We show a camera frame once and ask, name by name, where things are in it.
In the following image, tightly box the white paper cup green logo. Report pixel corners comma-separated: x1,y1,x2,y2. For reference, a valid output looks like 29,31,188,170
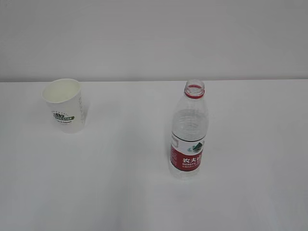
42,78,85,133

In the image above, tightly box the clear Nongfu Spring water bottle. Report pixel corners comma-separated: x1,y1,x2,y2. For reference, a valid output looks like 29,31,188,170
169,79,209,179

